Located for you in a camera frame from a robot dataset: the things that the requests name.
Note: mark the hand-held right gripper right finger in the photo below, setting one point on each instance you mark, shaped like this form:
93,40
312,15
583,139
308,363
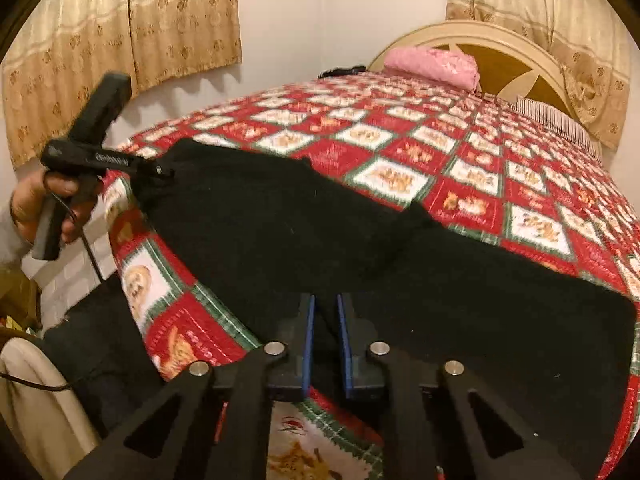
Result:
342,340

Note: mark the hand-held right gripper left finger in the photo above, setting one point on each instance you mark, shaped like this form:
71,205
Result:
309,340

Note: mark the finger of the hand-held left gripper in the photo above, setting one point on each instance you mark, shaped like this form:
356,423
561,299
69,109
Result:
155,169

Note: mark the black pants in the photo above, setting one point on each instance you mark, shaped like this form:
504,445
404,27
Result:
300,220

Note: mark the person's left forearm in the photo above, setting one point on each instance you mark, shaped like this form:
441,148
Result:
10,235

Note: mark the person's left hand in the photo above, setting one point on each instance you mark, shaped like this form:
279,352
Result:
27,205

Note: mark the beige floral side curtain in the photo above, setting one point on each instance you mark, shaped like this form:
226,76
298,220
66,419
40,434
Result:
125,35

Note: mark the dark bed base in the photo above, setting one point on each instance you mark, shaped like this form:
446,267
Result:
100,350

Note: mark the small dark object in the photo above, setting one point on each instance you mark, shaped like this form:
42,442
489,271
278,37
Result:
342,71

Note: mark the red teddy bear printed bedspread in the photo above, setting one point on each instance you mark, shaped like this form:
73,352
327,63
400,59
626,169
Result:
475,150

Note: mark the white padded seat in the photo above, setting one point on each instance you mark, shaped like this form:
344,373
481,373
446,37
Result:
45,410

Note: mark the pink folded blanket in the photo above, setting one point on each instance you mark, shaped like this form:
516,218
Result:
435,65

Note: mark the striped pillow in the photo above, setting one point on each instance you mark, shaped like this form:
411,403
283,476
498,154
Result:
555,122

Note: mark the cream wooden headboard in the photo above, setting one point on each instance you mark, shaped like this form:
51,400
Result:
505,65

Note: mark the beige floral curtain with valance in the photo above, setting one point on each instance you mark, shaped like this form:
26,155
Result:
565,20

